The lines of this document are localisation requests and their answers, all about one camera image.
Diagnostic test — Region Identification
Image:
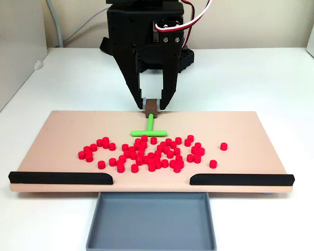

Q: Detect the green T-shaped pusher tool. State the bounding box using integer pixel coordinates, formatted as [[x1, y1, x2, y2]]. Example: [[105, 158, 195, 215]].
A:
[[130, 98, 168, 138]]

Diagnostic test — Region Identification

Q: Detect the beige work board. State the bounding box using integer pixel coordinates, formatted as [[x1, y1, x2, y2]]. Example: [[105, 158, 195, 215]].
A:
[[9, 109, 295, 195]]

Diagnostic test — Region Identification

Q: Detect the grey partition panel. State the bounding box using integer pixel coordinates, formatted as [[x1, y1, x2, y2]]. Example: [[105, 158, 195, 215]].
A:
[[0, 0, 48, 124]]

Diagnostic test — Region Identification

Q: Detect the grey shallow tray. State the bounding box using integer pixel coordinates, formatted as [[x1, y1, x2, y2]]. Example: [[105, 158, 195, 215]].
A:
[[85, 191, 217, 251]]

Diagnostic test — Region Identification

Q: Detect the thin grey cable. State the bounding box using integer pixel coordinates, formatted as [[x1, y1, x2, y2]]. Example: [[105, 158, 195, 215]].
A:
[[62, 7, 110, 45]]

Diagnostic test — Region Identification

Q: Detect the red white black servo cable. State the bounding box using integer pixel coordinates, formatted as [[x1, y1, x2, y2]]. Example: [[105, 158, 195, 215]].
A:
[[153, 0, 214, 50]]

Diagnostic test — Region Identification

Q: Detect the thick grey cable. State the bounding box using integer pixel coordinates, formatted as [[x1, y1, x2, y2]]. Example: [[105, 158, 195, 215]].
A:
[[46, 0, 65, 48]]

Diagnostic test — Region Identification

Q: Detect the black edge rail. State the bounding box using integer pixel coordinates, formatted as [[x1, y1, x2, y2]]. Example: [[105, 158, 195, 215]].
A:
[[8, 171, 114, 186], [189, 173, 296, 187]]

